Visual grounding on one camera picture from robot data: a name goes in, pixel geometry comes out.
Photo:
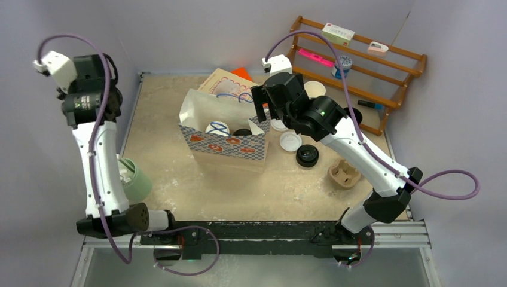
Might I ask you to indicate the white green box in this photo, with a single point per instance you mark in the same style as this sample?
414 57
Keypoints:
337 35

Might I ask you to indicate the pink white tape dispenser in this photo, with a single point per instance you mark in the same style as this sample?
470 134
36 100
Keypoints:
377 49

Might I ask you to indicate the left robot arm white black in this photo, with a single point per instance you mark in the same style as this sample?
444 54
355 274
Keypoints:
91 107

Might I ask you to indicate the stack of black lids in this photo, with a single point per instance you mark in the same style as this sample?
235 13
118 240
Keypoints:
307 155

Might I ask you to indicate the black paper cup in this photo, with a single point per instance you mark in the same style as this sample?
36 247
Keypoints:
357 114

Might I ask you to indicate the orange paper bag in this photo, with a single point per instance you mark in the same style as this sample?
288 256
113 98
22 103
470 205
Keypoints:
243 73

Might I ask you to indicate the green cup holder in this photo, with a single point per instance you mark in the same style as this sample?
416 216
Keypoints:
140 187

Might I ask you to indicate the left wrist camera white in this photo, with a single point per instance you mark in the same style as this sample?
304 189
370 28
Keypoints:
58 66

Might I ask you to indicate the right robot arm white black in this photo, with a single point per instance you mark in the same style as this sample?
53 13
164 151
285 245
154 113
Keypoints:
327 122

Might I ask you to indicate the checkered paper bakery bag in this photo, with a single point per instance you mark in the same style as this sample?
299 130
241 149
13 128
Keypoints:
247 153

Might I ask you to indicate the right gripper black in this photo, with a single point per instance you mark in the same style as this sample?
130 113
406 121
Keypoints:
258 92

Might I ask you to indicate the pink highlighter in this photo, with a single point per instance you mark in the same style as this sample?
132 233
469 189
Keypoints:
316 58

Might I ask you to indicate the blue white jar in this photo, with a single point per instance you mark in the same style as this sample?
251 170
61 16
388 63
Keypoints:
342 67

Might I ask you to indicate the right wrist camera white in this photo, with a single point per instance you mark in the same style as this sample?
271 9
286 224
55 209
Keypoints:
277 64

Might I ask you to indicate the wooden shelf rack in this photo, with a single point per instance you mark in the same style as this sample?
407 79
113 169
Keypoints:
370 78

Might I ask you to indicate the black blue marker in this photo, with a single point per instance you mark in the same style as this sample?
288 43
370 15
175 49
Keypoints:
369 104

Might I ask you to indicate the white cup lid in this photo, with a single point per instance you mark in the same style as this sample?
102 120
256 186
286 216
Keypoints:
290 141
217 128

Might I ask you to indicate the stack of white paper cups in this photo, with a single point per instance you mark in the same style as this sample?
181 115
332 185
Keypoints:
314 89

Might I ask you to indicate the cakes recipe book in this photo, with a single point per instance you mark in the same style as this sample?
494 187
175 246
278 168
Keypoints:
224 82

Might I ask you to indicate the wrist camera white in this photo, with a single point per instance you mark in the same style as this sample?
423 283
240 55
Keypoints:
58 66
277 64

